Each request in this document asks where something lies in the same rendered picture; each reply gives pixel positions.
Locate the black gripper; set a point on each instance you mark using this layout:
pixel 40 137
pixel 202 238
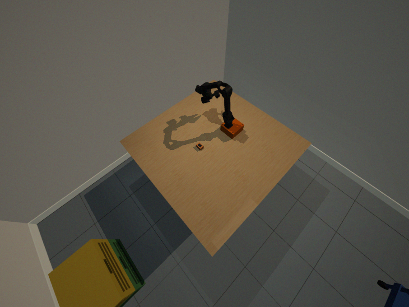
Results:
pixel 205 100

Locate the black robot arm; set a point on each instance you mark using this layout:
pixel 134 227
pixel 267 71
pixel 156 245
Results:
pixel 226 93

